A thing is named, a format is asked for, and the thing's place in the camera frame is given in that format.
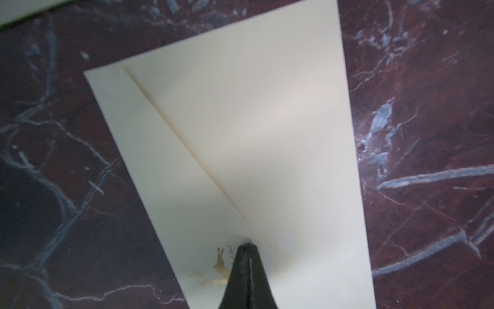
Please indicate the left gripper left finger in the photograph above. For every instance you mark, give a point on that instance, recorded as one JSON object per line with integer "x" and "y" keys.
{"x": 237, "y": 289}

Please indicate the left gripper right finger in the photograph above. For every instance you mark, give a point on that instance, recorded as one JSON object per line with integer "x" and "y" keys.
{"x": 259, "y": 291}

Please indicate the manila envelope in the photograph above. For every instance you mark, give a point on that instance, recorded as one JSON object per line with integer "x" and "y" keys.
{"x": 244, "y": 134}
{"x": 14, "y": 10}

